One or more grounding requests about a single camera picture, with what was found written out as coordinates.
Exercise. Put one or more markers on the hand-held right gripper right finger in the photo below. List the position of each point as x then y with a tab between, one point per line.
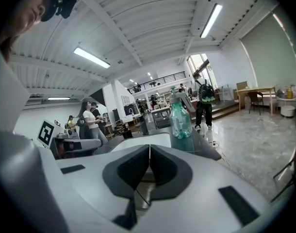
177	178

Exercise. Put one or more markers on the black sink counter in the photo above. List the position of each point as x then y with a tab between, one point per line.
201	149

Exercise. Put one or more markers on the long ceiling light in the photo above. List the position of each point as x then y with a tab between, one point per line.
91	57
211	21
58	98

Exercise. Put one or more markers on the black head camera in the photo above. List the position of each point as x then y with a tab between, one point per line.
66	5

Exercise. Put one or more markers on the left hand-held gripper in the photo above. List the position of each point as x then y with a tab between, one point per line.
46	133

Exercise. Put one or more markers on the grey roller blind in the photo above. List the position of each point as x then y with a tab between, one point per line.
269	54

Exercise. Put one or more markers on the black cap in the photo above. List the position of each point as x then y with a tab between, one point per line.
51	4

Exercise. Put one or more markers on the tall window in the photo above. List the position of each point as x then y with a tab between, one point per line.
197	67

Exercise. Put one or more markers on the black green backpack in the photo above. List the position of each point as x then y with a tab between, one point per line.
206	92

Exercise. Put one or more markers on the grey shelf table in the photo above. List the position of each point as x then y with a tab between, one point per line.
160	111

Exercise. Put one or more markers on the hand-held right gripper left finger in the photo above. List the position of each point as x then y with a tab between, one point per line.
119	176

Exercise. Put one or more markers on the person's head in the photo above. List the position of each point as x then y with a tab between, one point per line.
29	11

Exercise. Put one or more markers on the green spray bottle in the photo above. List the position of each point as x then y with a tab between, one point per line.
180	122

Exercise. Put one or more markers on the light wooden desk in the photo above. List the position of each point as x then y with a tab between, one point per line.
256	90

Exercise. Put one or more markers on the cardboard box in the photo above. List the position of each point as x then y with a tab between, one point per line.
242	85

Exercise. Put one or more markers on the black faucet display panel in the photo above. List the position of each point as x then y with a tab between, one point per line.
131	110

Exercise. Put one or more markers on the black soap dispenser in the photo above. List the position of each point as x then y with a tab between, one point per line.
127	134

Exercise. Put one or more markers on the white round stool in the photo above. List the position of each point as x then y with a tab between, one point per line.
288	111

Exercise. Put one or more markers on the wooden step platform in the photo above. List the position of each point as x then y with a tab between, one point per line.
223	110

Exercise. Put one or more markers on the dark wicker chair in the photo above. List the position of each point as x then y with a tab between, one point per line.
254	98

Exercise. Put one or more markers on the black balcony railing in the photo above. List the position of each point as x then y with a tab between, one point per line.
160	80

